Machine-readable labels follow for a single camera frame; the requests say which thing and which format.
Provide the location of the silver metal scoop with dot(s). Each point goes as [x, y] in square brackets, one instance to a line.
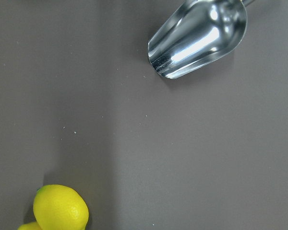
[198, 33]

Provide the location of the yellow lemon left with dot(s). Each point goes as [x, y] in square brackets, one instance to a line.
[58, 207]

